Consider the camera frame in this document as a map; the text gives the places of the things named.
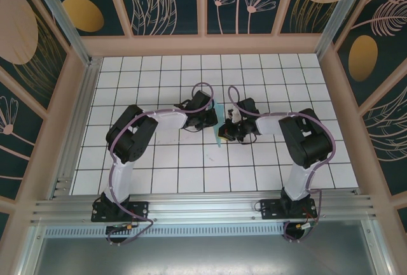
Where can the aluminium side rail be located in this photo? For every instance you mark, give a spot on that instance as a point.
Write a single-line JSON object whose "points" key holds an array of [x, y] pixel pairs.
{"points": [[84, 103]]}

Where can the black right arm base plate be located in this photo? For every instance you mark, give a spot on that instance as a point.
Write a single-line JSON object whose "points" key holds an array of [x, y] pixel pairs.
{"points": [[270, 208]]}

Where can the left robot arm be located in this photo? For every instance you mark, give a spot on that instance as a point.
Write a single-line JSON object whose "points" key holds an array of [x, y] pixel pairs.
{"points": [[168, 120]]}

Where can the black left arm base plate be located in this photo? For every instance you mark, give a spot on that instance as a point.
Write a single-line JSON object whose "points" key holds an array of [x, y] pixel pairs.
{"points": [[138, 209]]}

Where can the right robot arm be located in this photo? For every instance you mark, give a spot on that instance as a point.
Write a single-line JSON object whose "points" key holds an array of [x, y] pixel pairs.
{"points": [[270, 125]]}

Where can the aluminium frame post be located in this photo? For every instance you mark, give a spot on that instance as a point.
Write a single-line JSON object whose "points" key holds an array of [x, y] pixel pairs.
{"points": [[63, 17], [340, 11]]}

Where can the light blue paper sheet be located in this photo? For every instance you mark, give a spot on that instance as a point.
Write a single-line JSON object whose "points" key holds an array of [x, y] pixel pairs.
{"points": [[221, 112]]}

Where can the aluminium mounting rail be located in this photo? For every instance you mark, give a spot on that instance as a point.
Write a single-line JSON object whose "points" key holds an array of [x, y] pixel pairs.
{"points": [[203, 206]]}

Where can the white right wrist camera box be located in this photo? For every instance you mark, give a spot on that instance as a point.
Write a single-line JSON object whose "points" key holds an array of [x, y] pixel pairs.
{"points": [[235, 115]]}

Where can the grey metal sheet panel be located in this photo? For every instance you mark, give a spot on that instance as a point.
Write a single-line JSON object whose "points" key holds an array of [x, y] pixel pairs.
{"points": [[203, 256]]}

